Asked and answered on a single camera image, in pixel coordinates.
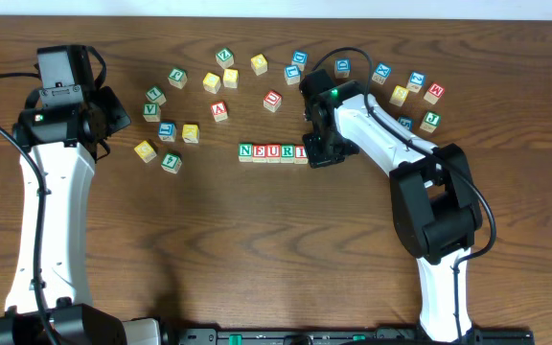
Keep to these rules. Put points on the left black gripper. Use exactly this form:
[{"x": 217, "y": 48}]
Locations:
[{"x": 114, "y": 111}]

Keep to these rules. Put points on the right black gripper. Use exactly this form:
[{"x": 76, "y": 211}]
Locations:
[{"x": 327, "y": 156}]

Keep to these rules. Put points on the red I block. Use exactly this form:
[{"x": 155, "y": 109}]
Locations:
[{"x": 300, "y": 155}]

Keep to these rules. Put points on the green R block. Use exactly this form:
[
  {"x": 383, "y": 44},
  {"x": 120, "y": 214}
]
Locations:
[{"x": 287, "y": 154}]

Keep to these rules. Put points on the red U block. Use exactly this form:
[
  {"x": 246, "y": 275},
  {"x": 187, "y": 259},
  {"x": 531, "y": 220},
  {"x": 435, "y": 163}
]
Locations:
[
  {"x": 273, "y": 153},
  {"x": 272, "y": 101}
]

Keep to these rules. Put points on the red E block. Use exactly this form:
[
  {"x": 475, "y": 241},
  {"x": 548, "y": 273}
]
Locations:
[{"x": 259, "y": 154}]

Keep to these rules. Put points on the green N block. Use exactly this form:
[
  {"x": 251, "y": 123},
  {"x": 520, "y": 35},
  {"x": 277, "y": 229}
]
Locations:
[{"x": 245, "y": 152}]

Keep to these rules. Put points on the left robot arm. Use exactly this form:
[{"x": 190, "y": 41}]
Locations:
[{"x": 58, "y": 134}]

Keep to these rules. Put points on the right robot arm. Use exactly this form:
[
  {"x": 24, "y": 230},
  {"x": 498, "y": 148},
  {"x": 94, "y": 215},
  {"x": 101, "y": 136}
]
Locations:
[{"x": 435, "y": 213}]

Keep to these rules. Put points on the green V block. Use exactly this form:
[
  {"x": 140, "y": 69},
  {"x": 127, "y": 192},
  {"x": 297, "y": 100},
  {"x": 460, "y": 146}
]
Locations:
[{"x": 152, "y": 112}]

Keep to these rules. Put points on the yellow block far left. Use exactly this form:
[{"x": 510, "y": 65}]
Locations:
[{"x": 145, "y": 151}]

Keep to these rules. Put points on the green 7 block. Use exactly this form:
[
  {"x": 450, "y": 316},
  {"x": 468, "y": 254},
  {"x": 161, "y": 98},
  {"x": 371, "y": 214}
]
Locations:
[{"x": 156, "y": 95}]

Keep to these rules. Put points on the blue L block lower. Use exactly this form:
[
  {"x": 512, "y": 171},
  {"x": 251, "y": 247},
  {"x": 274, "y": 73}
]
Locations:
[{"x": 167, "y": 131}]

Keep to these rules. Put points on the blue l block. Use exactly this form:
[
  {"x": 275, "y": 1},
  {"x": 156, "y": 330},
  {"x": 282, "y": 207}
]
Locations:
[
  {"x": 167, "y": 131},
  {"x": 292, "y": 74}
]

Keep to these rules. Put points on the green J block left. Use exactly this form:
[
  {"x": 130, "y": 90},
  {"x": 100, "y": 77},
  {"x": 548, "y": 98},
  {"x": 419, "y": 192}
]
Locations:
[{"x": 178, "y": 78}]

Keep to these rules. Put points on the green j block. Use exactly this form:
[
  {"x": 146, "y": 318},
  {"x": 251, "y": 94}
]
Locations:
[
  {"x": 430, "y": 122},
  {"x": 178, "y": 78}
]

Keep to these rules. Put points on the blue L block upper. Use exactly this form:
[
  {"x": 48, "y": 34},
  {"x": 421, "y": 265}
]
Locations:
[{"x": 292, "y": 74}]

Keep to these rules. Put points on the green 4 block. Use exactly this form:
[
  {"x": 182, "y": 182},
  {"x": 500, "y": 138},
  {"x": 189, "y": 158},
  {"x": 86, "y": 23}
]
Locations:
[{"x": 171, "y": 163}]

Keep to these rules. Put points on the blue D block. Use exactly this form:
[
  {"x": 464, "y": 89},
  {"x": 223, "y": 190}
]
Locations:
[{"x": 342, "y": 68}]

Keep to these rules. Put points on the blue 5 block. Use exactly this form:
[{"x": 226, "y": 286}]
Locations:
[{"x": 406, "y": 122}]

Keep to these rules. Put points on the yellow block beside R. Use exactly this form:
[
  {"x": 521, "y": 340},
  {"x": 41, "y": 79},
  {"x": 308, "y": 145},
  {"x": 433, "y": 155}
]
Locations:
[{"x": 190, "y": 133}]

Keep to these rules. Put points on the yellow S block right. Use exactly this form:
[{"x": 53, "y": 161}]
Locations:
[{"x": 399, "y": 95}]

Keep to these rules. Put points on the yellow s block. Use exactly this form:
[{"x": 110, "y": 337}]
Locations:
[
  {"x": 230, "y": 78},
  {"x": 399, "y": 95}
]

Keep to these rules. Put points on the blue block top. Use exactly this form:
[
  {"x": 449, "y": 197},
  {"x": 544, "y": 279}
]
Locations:
[{"x": 299, "y": 59}]

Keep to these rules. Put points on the blue X block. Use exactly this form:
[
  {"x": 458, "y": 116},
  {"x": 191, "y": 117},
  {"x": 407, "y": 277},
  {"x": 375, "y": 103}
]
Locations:
[{"x": 381, "y": 73}]

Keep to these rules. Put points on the yellow block top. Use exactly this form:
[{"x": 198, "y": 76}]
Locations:
[{"x": 259, "y": 64}]

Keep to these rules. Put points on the yellow block near J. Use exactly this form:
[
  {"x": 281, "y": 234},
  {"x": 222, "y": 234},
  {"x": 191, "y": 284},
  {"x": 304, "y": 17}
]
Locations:
[{"x": 211, "y": 83}]

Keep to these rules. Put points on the red A block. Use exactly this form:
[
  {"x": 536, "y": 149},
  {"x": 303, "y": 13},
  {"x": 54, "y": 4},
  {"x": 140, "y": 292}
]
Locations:
[{"x": 219, "y": 111}]

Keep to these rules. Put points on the blue 2 block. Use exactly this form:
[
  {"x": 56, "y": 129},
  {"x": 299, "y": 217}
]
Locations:
[{"x": 416, "y": 82}]

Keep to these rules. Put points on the yellow S block left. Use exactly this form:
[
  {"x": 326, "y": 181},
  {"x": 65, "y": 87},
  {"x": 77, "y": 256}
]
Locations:
[{"x": 230, "y": 78}]

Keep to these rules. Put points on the red M block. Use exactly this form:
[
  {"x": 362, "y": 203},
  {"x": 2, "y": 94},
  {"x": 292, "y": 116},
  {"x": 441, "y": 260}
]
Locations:
[{"x": 434, "y": 93}]

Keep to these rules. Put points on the green Z block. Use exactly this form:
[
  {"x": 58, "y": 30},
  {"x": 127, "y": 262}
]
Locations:
[{"x": 225, "y": 58}]

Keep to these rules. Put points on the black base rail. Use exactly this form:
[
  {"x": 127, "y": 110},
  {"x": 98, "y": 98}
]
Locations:
[{"x": 385, "y": 335}]

